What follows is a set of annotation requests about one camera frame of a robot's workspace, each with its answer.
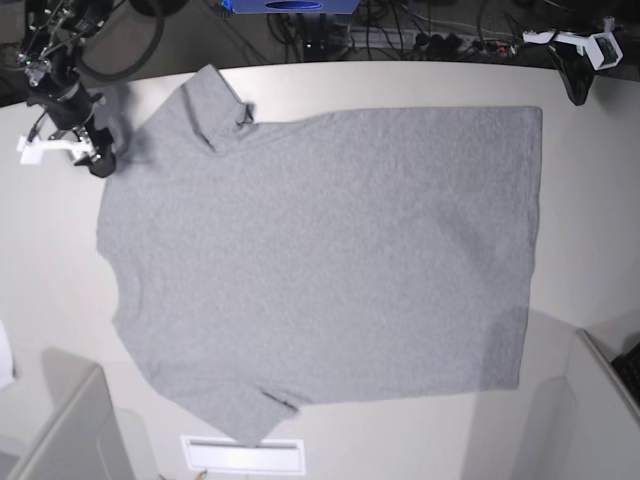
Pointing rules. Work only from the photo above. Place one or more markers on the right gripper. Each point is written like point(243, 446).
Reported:
point(74, 112)

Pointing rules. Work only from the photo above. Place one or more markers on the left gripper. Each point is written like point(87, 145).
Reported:
point(575, 70)

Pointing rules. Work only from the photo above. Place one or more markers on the grey T-shirt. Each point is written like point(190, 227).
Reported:
point(354, 256)

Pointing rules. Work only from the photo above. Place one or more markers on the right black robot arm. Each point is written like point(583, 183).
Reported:
point(51, 57)

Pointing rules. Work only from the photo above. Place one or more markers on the blue box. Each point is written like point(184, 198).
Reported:
point(291, 6)

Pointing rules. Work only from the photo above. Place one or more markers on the left grey chair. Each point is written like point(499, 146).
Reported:
point(71, 429)

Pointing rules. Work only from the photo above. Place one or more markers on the black keyboard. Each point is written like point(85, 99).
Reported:
point(627, 368)

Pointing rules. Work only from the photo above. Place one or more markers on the white slotted tray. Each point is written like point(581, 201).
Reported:
point(225, 456)

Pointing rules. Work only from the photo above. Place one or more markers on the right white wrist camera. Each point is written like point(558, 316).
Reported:
point(33, 151)

